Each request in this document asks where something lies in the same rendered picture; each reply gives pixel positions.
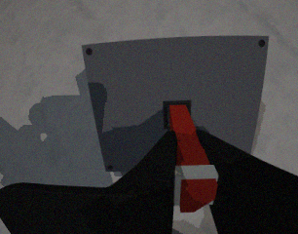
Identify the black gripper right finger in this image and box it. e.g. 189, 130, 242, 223
195, 130, 298, 234

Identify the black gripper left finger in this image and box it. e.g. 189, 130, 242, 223
0, 130, 177, 234

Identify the grey sloped panel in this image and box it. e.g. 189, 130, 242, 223
82, 35, 269, 172

